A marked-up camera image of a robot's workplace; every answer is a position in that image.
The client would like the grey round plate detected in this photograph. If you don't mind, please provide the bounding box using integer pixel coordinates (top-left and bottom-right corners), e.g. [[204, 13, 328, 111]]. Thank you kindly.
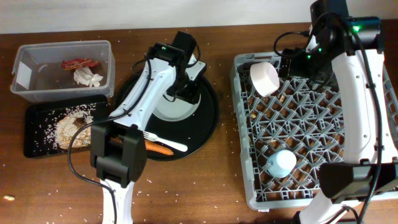
[[153, 95, 200, 122]]

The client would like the pink bowl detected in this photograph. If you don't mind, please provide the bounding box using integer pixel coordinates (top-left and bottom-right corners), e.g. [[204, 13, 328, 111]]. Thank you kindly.
[[250, 62, 280, 97]]

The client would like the white plastic fork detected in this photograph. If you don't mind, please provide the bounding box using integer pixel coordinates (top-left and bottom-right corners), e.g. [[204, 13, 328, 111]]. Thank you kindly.
[[144, 131, 188, 152]]

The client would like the orange carrot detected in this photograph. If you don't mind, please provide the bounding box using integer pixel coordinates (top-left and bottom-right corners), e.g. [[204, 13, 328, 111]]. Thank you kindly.
[[145, 140, 174, 156]]

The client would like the white tissue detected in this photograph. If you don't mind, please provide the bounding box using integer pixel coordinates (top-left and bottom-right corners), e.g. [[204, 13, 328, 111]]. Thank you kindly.
[[73, 67, 103, 87]]

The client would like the red snack wrapper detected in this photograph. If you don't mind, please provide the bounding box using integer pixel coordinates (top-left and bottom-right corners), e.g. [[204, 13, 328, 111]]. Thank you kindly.
[[62, 58, 100, 70]]

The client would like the brown food scrap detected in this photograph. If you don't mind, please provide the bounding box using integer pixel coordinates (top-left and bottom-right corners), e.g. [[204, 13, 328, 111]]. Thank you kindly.
[[73, 117, 87, 129]]

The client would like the rice and peanut pile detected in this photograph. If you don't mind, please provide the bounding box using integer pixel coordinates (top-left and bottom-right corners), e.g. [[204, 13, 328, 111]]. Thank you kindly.
[[44, 106, 94, 151]]

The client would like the light blue plastic cup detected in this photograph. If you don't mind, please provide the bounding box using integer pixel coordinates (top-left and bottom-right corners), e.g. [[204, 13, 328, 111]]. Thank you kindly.
[[267, 149, 297, 178]]

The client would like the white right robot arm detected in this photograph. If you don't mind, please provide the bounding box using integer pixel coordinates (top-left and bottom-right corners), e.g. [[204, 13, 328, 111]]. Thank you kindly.
[[278, 0, 397, 223]]

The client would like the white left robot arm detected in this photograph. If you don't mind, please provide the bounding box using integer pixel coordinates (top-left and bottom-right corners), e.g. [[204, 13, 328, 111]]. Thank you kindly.
[[77, 31, 206, 223]]

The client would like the peanut in rack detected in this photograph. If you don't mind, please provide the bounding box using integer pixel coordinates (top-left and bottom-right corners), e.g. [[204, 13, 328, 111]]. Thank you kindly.
[[279, 95, 285, 103]]

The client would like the grey dishwasher rack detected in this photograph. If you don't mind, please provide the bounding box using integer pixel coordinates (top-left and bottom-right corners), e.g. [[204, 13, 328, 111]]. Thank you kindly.
[[230, 52, 397, 211]]

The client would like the round black tray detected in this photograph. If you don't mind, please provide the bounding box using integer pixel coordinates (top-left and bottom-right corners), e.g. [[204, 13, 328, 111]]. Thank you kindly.
[[114, 70, 220, 162]]

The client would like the clear plastic bin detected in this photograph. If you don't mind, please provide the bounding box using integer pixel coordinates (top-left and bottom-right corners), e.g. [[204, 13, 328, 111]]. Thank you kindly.
[[10, 40, 116, 103]]

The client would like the black rectangular tray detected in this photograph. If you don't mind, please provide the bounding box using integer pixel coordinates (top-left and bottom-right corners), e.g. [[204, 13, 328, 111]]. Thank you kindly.
[[23, 95, 110, 158]]

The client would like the peanut on table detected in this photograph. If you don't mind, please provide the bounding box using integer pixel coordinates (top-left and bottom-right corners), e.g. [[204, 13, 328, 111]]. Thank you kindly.
[[4, 195, 15, 201]]

